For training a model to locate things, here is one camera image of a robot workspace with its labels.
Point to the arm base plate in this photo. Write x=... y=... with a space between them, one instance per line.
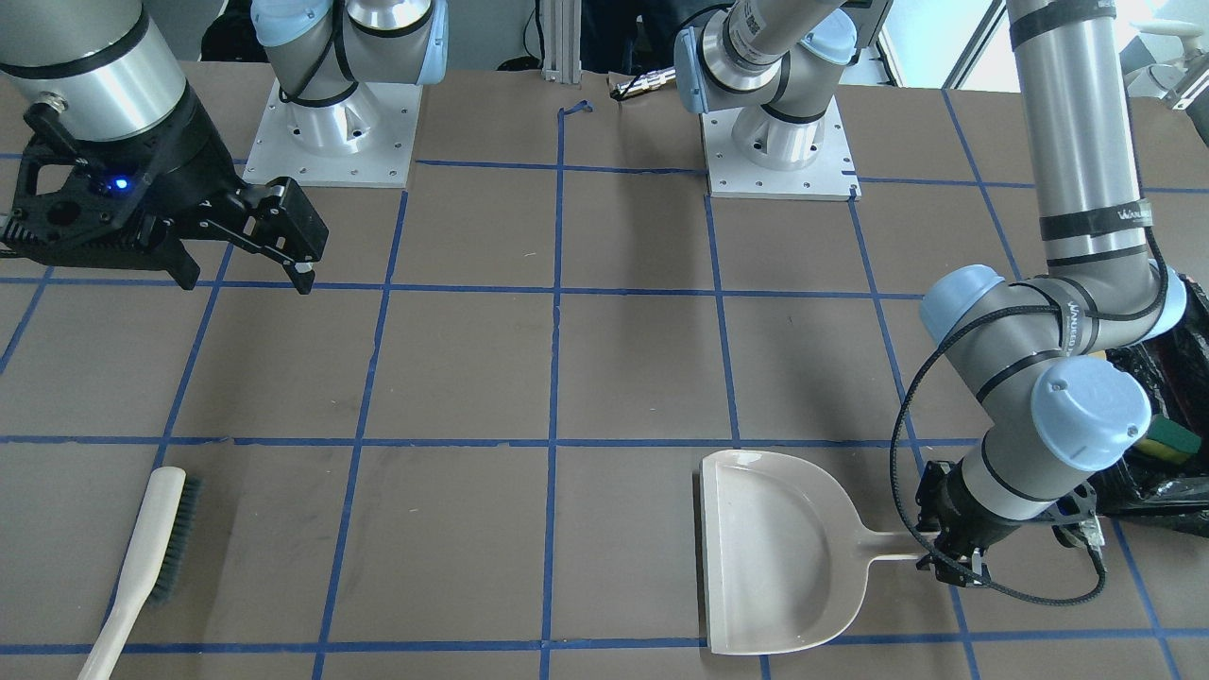
x=750 y=154
x=364 y=142

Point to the aluminium frame post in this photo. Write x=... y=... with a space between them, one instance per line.
x=559 y=33

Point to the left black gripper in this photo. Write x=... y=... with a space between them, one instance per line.
x=962 y=531

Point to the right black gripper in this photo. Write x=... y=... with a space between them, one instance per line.
x=192 y=156

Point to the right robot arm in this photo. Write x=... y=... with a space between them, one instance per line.
x=111 y=68

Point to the pink bin with black bag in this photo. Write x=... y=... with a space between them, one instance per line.
x=1162 y=480

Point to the beige plastic dustpan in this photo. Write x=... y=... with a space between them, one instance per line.
x=786 y=555

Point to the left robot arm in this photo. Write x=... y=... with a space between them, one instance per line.
x=1027 y=350

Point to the green yellow sponge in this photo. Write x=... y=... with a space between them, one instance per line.
x=1168 y=441

